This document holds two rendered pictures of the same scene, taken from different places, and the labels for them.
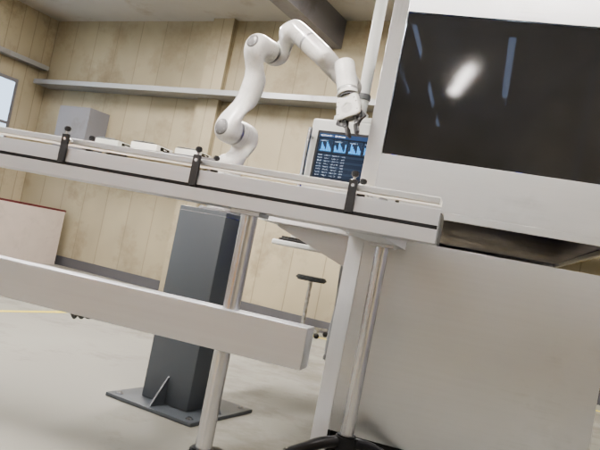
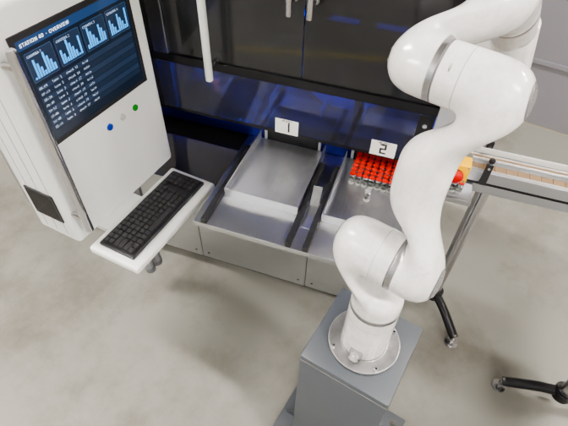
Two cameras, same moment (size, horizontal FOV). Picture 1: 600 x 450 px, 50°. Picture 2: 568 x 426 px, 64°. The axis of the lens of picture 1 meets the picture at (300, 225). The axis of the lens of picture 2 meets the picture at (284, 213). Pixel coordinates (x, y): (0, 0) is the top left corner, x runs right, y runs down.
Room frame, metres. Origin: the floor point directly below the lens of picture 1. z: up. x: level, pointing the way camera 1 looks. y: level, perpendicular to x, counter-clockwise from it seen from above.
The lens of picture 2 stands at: (3.07, 0.94, 1.97)
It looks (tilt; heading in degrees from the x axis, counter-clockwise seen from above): 47 degrees down; 272
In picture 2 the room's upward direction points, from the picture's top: 2 degrees clockwise
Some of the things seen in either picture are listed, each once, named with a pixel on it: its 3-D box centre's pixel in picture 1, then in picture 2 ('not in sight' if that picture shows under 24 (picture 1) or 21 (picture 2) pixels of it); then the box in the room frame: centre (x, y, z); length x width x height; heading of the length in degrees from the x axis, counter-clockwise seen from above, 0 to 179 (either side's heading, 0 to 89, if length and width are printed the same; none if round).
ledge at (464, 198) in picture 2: not in sight; (452, 187); (2.51, -0.25, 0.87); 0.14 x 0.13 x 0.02; 74
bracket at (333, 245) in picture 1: (312, 245); not in sight; (2.75, -0.07, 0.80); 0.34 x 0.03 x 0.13; 74
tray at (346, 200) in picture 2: not in sight; (371, 193); (2.81, -0.17, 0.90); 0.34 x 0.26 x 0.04; 74
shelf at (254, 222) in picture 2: (331, 233); (317, 199); (2.99, -0.15, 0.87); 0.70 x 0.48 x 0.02; 164
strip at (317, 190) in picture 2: not in sight; (312, 206); (3.01, -0.08, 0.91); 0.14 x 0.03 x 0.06; 75
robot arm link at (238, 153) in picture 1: (237, 147); (371, 267); (2.89, 0.34, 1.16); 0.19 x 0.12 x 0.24; 147
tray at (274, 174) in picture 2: not in sight; (277, 169); (3.14, -0.26, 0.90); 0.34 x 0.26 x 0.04; 74
